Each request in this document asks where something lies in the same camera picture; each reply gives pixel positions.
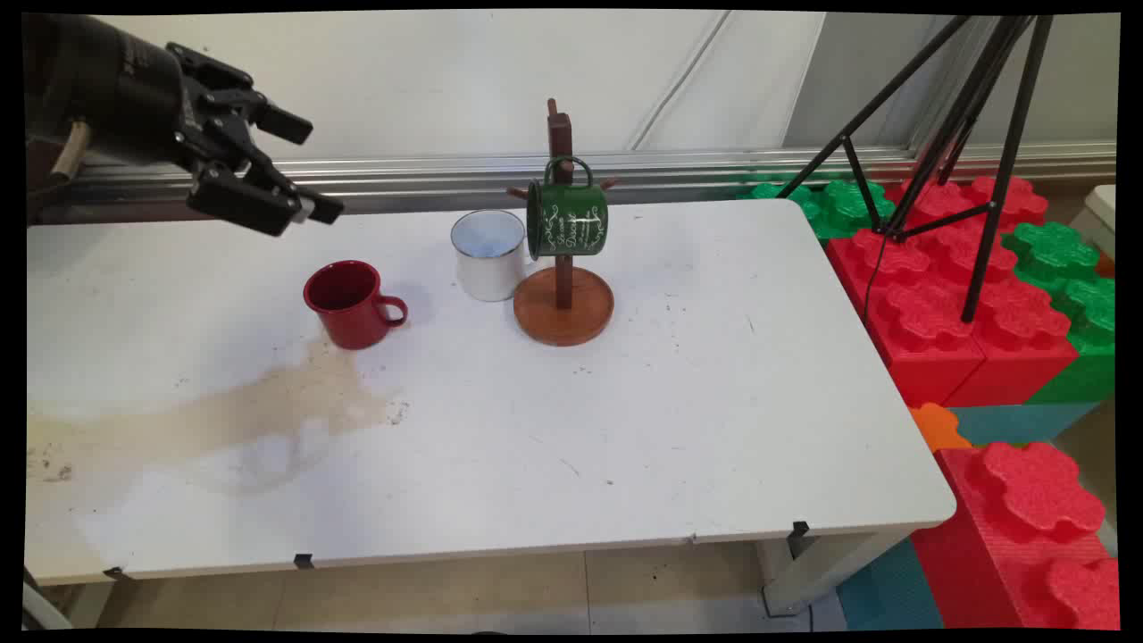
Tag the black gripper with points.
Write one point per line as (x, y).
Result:
(107, 85)

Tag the green enamel mug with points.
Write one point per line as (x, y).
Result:
(571, 219)

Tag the red ceramic mug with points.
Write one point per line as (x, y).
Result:
(348, 308)

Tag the white enamel mug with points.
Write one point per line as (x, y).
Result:
(489, 259)

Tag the brown wooden mug tree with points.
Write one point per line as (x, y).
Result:
(563, 308)

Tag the green foam block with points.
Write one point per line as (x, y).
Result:
(835, 207)
(1085, 304)

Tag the large red foam block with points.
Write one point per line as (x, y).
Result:
(929, 313)

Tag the white table leg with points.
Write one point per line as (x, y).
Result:
(821, 563)

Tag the black tripod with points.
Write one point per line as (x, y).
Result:
(982, 116)

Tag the orange foam piece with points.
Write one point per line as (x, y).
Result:
(938, 427)

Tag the teal foam block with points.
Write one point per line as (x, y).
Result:
(1018, 422)

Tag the white box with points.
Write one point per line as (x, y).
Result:
(1100, 214)

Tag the aluminium wall rail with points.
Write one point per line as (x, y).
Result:
(429, 179)

